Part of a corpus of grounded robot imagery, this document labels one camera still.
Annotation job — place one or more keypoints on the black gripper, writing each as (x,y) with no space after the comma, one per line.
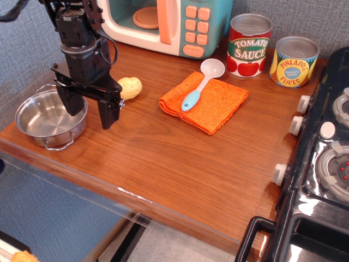
(86,73)

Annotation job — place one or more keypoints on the white ladle with blue handle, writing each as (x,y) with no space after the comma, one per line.
(211,69)

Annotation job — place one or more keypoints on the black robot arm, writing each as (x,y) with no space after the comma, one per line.
(76,22)

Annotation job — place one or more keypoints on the yellow toy potato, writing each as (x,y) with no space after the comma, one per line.
(131,87)

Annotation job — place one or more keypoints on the stainless steel pot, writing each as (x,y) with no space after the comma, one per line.
(44,119)

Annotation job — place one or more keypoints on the orange folded cloth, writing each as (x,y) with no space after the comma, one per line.
(216,105)

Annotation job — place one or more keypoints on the toy microwave oven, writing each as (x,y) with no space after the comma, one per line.
(191,29)

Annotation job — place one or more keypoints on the orange object at corner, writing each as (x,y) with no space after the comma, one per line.
(24,256)

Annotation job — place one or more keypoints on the tomato sauce can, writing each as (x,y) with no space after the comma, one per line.
(248,43)

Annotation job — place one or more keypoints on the white stove knob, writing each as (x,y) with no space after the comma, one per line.
(303,104)
(279,174)
(296,125)

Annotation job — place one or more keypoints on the pineapple slices can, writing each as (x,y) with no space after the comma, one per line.
(293,61)

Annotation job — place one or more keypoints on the white round stove button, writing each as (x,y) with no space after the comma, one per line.
(327,130)

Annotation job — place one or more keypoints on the grey stove burner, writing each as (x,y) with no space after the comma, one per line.
(340,115)
(332,170)

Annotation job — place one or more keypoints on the black toy stove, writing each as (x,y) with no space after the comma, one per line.
(311,223)

